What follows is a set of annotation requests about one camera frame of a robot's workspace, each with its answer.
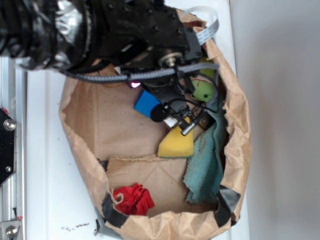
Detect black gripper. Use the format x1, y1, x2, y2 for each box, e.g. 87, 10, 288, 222
99, 4, 202, 98

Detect blue rectangular block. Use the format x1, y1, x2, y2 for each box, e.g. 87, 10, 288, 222
133, 90, 161, 119

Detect green plush toy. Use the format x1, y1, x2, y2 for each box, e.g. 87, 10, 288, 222
191, 68, 217, 104

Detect yellow sponge wedge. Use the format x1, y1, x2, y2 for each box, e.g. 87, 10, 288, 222
157, 126, 194, 158

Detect teal terry cloth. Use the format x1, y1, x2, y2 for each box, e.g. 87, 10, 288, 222
183, 109, 228, 204

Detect brown paper bag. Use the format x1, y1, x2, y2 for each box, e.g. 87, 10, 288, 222
59, 19, 252, 240

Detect red crumpled paper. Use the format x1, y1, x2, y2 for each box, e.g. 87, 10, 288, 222
112, 183, 155, 216

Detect white flat ribbon cable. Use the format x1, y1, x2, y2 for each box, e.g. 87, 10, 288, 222
183, 5, 221, 46

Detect grey braided cable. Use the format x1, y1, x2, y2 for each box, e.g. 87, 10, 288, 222
59, 62, 221, 111

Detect aluminium extrusion rail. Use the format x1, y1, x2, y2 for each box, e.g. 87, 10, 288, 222
0, 57, 26, 240

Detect silver corner bracket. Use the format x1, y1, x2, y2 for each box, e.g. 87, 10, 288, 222
0, 220, 21, 240

